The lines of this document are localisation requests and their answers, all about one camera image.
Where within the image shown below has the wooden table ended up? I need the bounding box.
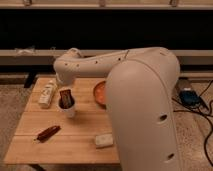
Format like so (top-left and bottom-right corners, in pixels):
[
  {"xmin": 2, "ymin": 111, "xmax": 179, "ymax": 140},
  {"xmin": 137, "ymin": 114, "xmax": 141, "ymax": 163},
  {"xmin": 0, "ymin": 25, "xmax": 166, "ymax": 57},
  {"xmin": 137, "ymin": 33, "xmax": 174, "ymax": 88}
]
[{"xmin": 4, "ymin": 77, "xmax": 119, "ymax": 164}]

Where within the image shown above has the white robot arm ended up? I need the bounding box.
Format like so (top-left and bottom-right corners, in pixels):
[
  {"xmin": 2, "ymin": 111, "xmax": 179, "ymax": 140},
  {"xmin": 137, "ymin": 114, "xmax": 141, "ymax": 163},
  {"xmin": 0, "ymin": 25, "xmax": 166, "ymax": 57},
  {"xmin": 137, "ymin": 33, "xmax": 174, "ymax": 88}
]
[{"xmin": 54, "ymin": 47, "xmax": 182, "ymax": 171}]

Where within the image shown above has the black cable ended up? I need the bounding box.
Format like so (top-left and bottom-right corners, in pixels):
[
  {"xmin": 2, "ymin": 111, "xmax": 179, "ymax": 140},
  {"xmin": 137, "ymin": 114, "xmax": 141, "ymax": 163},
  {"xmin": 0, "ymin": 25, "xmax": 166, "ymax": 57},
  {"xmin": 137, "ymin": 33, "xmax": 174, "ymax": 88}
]
[{"xmin": 171, "ymin": 79, "xmax": 213, "ymax": 168}]

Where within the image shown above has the brown black eraser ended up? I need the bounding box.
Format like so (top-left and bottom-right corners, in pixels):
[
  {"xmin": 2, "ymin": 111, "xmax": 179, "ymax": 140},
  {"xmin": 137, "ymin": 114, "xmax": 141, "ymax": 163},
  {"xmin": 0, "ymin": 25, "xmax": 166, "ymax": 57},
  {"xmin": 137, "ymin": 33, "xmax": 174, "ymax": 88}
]
[{"xmin": 60, "ymin": 89, "xmax": 74, "ymax": 109}]

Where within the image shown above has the blue device on floor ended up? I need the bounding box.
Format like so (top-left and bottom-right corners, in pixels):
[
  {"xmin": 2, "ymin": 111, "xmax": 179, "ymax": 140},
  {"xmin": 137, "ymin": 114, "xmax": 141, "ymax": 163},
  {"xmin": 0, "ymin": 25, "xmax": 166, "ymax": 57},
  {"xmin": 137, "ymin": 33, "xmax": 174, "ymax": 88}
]
[{"xmin": 179, "ymin": 88, "xmax": 200, "ymax": 107}]

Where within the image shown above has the white plastic bottle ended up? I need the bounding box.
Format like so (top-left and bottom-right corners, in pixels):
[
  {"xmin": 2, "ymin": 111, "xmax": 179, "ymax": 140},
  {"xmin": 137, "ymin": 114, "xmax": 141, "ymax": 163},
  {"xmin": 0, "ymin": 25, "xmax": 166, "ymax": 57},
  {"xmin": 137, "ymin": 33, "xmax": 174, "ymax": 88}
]
[{"xmin": 38, "ymin": 80, "xmax": 55, "ymax": 108}]

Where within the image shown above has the white ceramic cup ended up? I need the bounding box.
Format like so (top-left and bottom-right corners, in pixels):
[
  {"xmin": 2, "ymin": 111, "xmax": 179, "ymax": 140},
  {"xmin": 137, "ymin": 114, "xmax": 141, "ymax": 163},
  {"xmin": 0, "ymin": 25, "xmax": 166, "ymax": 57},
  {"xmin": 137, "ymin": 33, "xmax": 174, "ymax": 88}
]
[{"xmin": 58, "ymin": 99, "xmax": 75, "ymax": 118}]

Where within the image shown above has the white sponge block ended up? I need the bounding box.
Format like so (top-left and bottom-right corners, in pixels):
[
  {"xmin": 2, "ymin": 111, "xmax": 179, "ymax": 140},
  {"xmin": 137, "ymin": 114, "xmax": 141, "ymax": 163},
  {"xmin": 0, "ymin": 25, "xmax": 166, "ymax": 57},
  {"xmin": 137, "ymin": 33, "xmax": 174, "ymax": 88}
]
[{"xmin": 95, "ymin": 133, "xmax": 114, "ymax": 148}]

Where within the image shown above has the orange bowl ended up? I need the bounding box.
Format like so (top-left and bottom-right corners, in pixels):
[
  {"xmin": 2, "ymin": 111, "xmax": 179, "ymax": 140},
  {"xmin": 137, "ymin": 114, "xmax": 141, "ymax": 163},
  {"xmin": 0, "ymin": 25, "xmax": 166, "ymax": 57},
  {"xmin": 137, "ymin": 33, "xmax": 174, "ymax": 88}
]
[{"xmin": 93, "ymin": 81, "xmax": 106, "ymax": 107}]

